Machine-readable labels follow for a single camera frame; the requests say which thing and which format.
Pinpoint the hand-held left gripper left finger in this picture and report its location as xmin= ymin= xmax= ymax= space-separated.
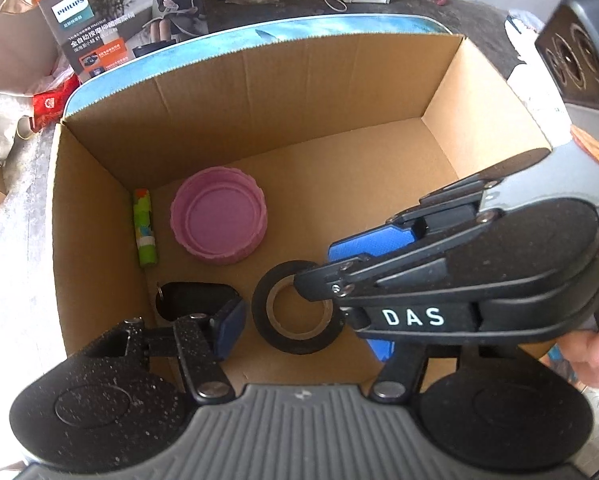
xmin=82 ymin=297 xmax=248 ymax=406

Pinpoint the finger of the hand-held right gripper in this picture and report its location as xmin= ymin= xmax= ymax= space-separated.
xmin=293 ymin=232 xmax=486 ymax=307
xmin=328 ymin=179 xmax=486 ymax=266

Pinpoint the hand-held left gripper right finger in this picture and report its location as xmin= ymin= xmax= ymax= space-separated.
xmin=365 ymin=337 xmax=480 ymax=405

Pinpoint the black tape roll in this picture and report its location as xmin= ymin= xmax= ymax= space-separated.
xmin=252 ymin=261 xmax=346 ymax=356

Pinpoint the pink plastic lid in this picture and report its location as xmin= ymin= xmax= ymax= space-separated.
xmin=170 ymin=169 xmax=269 ymax=267

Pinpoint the brown cardboard box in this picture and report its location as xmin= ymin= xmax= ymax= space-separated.
xmin=47 ymin=34 xmax=553 ymax=397

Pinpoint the person's right hand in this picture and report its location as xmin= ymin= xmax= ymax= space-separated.
xmin=558 ymin=320 xmax=599 ymax=389

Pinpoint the green patterned tube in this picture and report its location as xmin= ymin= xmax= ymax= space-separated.
xmin=133 ymin=188 xmax=159 ymax=268

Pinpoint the red packet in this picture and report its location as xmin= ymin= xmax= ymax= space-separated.
xmin=34 ymin=77 xmax=80 ymax=132

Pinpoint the grey plastic bag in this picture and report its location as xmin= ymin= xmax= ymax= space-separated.
xmin=0 ymin=85 xmax=35 ymax=162

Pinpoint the orange product carton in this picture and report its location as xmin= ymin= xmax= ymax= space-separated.
xmin=17 ymin=0 xmax=210 ymax=86

